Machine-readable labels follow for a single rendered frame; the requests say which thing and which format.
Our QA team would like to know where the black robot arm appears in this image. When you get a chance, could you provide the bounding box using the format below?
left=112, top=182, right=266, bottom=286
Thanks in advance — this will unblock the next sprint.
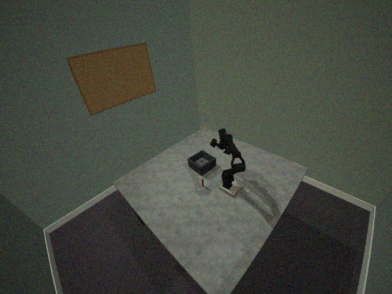
left=219, top=128, right=246, bottom=189

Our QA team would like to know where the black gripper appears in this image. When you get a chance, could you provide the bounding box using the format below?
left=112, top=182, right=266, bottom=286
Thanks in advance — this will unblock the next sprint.
left=210, top=138, right=231, bottom=155

